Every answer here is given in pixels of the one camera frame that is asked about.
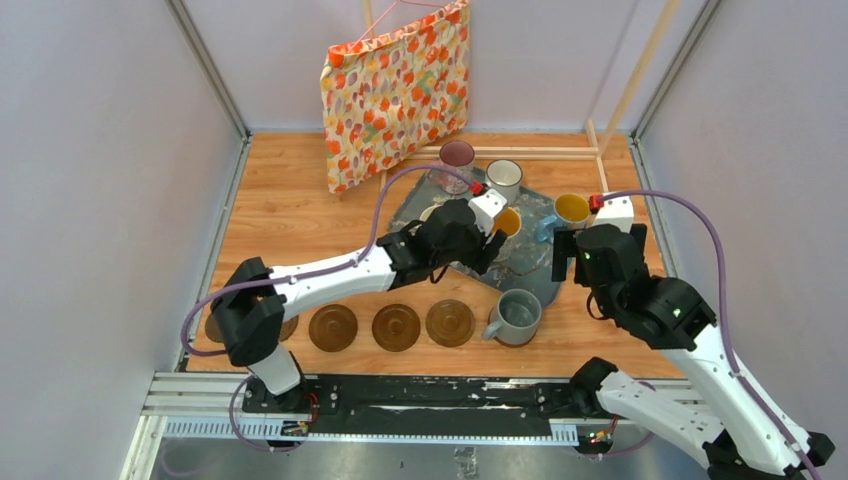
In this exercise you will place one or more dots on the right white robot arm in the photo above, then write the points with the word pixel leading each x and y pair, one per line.
pixel 745 435

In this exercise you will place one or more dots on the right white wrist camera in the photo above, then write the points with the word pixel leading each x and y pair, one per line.
pixel 618 212

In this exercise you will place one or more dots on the brown round coaster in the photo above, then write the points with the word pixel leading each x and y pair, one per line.
pixel 214 334
pixel 396 327
pixel 450 323
pixel 333 328

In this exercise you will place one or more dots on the cream ribbed mug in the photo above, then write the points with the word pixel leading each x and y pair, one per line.
pixel 427 212

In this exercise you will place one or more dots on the blue floral serving tray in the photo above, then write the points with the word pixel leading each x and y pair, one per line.
pixel 526 263

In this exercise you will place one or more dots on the blue butterfly mug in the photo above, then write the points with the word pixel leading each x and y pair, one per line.
pixel 569 210

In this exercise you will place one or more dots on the white mug black handle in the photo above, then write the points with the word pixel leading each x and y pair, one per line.
pixel 504 176

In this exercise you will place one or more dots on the pink mug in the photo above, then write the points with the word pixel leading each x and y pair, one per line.
pixel 457 157

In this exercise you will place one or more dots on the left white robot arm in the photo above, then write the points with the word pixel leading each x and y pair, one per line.
pixel 251 309

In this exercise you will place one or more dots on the grey ceramic mug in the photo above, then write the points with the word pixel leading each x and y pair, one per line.
pixel 515 318

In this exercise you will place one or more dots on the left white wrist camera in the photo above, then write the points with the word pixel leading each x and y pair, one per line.
pixel 486 208

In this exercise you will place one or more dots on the white floral mug yellow inside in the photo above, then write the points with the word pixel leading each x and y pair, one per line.
pixel 510 223

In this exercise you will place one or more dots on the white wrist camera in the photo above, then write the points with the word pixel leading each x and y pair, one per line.
pixel 618 212
pixel 486 208

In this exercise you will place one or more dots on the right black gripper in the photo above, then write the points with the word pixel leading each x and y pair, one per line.
pixel 564 247

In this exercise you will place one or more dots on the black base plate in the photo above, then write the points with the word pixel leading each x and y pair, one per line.
pixel 429 406

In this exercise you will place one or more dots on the floral fabric bag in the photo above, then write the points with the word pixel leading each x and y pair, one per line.
pixel 387 96

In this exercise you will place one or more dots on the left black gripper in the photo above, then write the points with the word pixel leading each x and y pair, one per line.
pixel 480 257

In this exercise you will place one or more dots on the aluminium rail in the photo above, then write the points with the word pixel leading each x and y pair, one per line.
pixel 209 404

